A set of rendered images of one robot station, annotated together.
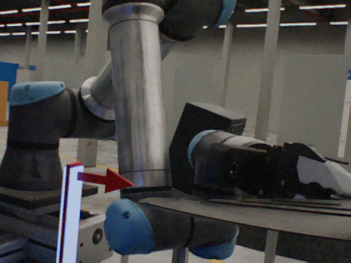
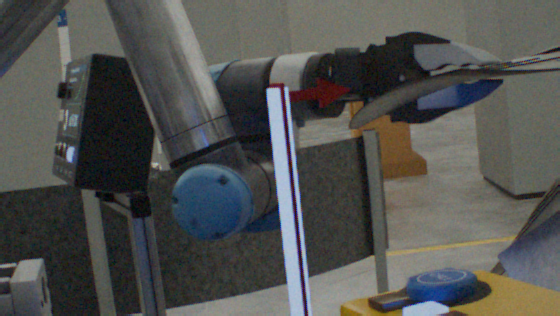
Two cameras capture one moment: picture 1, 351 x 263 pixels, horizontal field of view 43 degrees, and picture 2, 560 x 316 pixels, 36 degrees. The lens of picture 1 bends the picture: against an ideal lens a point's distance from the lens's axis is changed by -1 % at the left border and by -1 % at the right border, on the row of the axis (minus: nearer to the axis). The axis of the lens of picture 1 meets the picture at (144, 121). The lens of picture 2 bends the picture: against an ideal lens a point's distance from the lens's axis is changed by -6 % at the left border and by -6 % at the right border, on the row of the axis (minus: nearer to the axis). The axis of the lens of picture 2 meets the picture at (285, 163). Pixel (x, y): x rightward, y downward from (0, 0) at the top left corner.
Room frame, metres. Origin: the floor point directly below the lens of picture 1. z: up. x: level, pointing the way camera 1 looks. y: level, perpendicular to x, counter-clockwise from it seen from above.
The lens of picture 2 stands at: (-0.12, 0.53, 1.21)
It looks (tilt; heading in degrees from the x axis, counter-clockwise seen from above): 6 degrees down; 319
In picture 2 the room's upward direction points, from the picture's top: 6 degrees counter-clockwise
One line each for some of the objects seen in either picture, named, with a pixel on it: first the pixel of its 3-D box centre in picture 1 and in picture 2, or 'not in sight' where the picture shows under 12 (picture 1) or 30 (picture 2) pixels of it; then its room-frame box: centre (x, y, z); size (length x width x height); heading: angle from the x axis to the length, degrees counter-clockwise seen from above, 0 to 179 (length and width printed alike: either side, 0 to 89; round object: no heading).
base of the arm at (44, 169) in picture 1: (31, 161); not in sight; (1.00, 0.24, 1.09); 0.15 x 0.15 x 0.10
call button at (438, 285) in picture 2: not in sight; (442, 288); (0.20, 0.16, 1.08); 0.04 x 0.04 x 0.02
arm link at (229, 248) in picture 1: (205, 220); (252, 182); (0.69, -0.11, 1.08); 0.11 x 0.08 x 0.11; 124
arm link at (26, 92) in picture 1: (39, 109); not in sight; (1.00, 0.24, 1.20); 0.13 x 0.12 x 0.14; 124
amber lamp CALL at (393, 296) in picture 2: not in sight; (389, 302); (0.21, 0.19, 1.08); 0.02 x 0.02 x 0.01; 70
